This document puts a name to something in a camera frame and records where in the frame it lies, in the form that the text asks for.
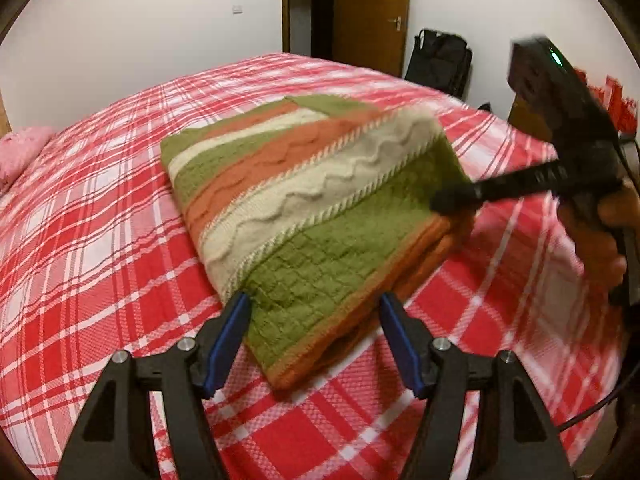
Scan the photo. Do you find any brown wooden door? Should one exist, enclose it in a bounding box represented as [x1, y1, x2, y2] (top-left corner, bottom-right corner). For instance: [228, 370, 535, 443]
[333, 0, 412, 78]

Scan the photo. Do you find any wooden cabinet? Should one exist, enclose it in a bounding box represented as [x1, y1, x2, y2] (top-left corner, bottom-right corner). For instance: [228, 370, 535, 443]
[509, 94, 557, 148]

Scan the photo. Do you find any black cable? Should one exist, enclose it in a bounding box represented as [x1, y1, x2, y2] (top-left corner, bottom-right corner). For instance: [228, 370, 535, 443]
[556, 310, 637, 432]

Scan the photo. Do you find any pink pillow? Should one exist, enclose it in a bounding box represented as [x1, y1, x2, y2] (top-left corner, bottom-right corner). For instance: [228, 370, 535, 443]
[0, 126, 57, 192]

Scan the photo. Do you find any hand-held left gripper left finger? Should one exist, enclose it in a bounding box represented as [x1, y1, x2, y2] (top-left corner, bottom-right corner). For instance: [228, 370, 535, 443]
[56, 291, 252, 480]

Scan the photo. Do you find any red wall decoration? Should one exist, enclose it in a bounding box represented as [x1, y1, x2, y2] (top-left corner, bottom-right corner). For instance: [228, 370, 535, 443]
[575, 67, 640, 133]

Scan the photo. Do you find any red plaid bed sheet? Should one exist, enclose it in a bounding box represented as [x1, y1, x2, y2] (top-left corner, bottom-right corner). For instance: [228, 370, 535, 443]
[0, 51, 626, 480]

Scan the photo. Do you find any black bag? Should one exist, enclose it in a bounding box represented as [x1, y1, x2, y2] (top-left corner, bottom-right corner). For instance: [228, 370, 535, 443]
[404, 29, 473, 98]

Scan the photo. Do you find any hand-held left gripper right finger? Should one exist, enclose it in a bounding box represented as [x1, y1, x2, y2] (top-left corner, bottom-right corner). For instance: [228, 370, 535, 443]
[379, 292, 576, 480]

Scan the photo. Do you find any person's right hand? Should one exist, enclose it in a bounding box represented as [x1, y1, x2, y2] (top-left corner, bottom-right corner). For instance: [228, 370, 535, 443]
[557, 180, 640, 293]

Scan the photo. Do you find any striped knit sweater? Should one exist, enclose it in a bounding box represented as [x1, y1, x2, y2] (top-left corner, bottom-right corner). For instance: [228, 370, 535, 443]
[160, 94, 476, 392]

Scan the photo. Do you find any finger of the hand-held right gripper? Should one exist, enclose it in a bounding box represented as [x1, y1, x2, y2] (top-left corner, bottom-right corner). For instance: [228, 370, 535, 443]
[431, 160, 568, 213]

